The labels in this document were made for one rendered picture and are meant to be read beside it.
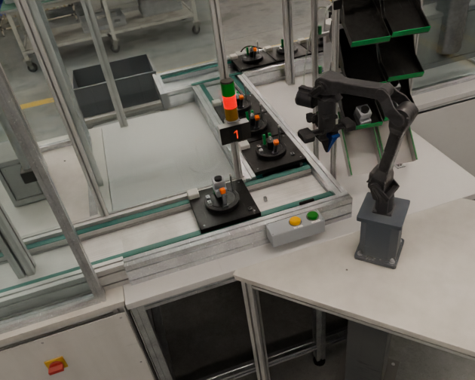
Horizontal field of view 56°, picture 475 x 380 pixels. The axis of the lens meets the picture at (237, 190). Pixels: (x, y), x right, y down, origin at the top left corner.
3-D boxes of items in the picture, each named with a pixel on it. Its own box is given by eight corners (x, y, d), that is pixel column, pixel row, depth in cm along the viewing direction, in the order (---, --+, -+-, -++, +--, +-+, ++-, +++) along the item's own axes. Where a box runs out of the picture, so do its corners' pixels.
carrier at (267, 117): (285, 136, 215) (283, 112, 207) (238, 148, 211) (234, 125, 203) (268, 114, 234) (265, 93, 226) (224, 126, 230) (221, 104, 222)
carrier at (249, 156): (306, 161, 196) (305, 137, 188) (255, 176, 192) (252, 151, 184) (286, 136, 215) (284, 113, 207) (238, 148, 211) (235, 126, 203)
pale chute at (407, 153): (413, 161, 181) (418, 159, 176) (381, 167, 180) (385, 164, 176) (398, 96, 184) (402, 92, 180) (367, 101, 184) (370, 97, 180)
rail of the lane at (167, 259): (351, 217, 178) (352, 195, 171) (131, 286, 163) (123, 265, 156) (344, 209, 182) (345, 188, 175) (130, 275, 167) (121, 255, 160)
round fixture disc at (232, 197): (244, 208, 173) (243, 203, 172) (209, 218, 170) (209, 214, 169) (234, 188, 184) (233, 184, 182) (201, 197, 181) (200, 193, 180)
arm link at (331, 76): (415, 114, 129) (418, 80, 123) (403, 127, 124) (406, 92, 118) (326, 99, 146) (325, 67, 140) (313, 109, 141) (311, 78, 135)
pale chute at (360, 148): (380, 171, 178) (384, 169, 174) (347, 176, 178) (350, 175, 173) (365, 104, 182) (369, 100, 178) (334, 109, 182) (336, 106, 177)
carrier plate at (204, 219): (261, 216, 171) (261, 212, 170) (201, 234, 167) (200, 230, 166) (242, 182, 190) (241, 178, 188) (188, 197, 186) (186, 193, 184)
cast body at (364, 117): (370, 125, 167) (374, 114, 161) (359, 127, 167) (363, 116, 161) (361, 108, 171) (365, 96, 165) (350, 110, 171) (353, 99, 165)
